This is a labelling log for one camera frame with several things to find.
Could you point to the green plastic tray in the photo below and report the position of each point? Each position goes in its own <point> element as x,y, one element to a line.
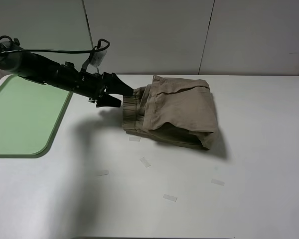
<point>30,115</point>

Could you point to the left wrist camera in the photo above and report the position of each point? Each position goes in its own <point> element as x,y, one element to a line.
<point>95,59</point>

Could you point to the khaki shorts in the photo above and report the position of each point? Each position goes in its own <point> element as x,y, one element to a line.
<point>178,111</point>

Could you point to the clear tape strip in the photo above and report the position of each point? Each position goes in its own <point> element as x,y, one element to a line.
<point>218,182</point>
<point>135,138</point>
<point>169,197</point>
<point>102,173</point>
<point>145,162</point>

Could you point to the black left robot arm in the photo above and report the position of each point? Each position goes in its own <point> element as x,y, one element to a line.
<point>30,65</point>

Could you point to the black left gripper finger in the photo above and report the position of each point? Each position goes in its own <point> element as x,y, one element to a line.
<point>114,85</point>
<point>106,100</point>

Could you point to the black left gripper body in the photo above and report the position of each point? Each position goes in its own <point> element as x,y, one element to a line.
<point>92,86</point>

